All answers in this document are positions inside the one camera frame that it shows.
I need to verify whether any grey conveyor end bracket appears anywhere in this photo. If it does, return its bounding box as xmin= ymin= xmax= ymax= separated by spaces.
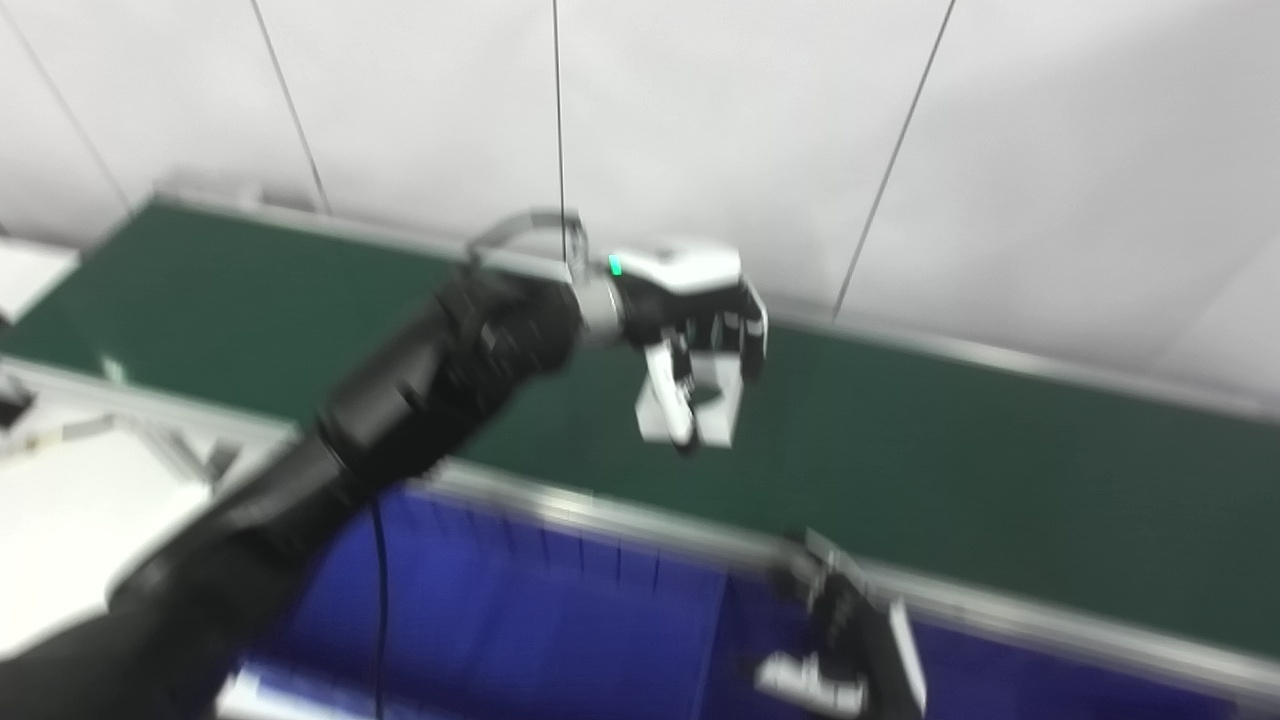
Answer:
xmin=155 ymin=175 xmax=323 ymax=217

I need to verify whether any blue plastic bin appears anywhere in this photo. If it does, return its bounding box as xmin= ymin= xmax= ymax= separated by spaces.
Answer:
xmin=700 ymin=575 xmax=1280 ymax=720
xmin=240 ymin=485 xmax=741 ymax=720

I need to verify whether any aluminium conveyor support leg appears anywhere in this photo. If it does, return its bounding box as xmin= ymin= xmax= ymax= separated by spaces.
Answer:
xmin=130 ymin=418 xmax=243 ymax=493

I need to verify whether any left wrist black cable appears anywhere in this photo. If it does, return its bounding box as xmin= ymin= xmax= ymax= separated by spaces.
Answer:
xmin=368 ymin=208 xmax=593 ymax=720

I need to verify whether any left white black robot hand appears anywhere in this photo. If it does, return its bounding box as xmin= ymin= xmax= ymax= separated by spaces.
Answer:
xmin=600 ymin=238 xmax=771 ymax=453

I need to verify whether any white square part round hole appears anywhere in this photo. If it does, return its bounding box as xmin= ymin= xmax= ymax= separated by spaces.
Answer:
xmin=635 ymin=345 xmax=746 ymax=451

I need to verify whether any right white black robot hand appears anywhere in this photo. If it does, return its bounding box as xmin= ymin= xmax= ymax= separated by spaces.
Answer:
xmin=755 ymin=530 xmax=931 ymax=720

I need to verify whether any green conveyor belt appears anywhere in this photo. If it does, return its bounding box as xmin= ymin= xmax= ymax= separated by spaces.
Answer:
xmin=0 ymin=200 xmax=1280 ymax=661

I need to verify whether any grey cable with connector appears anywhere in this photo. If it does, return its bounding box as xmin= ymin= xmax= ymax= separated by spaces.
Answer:
xmin=0 ymin=413 xmax=113 ymax=459

